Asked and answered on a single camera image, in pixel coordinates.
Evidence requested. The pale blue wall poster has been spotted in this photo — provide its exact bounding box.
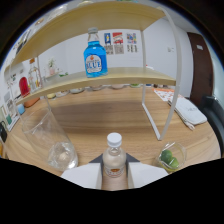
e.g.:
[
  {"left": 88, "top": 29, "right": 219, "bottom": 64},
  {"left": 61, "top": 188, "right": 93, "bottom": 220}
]
[{"left": 126, "top": 32, "right": 138, "bottom": 54}]

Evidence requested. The orange patterned paper sheet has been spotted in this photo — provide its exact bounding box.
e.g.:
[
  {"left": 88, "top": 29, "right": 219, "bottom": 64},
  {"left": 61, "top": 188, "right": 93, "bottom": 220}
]
[{"left": 153, "top": 87, "right": 183, "bottom": 103}]

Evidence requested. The clear bottle with amber cap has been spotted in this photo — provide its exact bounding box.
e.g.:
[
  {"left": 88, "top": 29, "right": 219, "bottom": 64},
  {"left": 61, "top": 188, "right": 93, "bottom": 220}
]
[{"left": 28, "top": 58, "right": 43, "bottom": 93}]

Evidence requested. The clear drinking glass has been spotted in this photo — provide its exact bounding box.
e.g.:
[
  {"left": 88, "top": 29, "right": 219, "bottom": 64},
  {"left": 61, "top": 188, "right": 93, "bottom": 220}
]
[{"left": 21, "top": 108, "right": 79, "bottom": 172}]

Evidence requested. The plastic cup of limes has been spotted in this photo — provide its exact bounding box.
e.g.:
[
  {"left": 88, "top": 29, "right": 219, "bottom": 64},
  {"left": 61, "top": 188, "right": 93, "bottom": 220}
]
[{"left": 155, "top": 141, "right": 187, "bottom": 174}]

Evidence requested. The clear bottle with red label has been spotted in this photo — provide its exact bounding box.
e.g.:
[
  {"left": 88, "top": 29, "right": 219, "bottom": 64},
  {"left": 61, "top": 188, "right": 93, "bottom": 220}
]
[{"left": 101, "top": 132, "right": 128, "bottom": 179}]

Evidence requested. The black chair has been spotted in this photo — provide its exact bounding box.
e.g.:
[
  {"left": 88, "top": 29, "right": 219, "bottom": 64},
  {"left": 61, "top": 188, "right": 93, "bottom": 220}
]
[{"left": 199, "top": 95, "right": 224, "bottom": 148}]

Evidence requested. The orange pot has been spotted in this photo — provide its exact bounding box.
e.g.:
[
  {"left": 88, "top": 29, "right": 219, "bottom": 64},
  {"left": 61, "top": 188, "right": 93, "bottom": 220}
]
[{"left": 23, "top": 97, "right": 41, "bottom": 108}]

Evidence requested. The white zip pouch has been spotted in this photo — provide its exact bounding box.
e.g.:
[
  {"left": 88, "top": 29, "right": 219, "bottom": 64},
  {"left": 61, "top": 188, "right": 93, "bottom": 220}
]
[{"left": 168, "top": 96, "right": 208, "bottom": 131}]

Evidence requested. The brown door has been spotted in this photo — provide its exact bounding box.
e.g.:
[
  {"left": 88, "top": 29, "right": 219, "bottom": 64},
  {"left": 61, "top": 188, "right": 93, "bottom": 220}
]
[{"left": 186, "top": 32, "right": 214, "bottom": 108}]

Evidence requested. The large white bowl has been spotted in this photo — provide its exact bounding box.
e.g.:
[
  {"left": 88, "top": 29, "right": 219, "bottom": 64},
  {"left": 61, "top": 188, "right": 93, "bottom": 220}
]
[{"left": 110, "top": 83, "right": 126, "bottom": 90}]

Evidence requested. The white frame wooden shelf rack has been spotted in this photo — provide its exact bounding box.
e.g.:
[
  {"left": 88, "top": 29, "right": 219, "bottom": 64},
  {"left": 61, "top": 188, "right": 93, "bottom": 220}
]
[{"left": 3, "top": 1, "right": 183, "bottom": 141}]

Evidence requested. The blue liquid bottle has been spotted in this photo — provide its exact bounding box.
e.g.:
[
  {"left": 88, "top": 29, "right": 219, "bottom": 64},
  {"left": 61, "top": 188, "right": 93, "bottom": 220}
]
[{"left": 82, "top": 27, "right": 109, "bottom": 79}]

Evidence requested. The small white bowl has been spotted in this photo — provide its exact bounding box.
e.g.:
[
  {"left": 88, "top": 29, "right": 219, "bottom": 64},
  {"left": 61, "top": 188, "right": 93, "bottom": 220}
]
[{"left": 89, "top": 85, "right": 104, "bottom": 92}]

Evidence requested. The blue and yellow wall poster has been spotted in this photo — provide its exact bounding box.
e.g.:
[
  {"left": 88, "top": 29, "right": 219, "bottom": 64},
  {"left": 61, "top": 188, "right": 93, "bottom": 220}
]
[{"left": 103, "top": 32, "right": 114, "bottom": 56}]

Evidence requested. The red wall poster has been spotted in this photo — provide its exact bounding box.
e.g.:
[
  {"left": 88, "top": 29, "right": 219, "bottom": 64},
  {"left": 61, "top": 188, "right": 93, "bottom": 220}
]
[{"left": 112, "top": 31, "right": 125, "bottom": 55}]

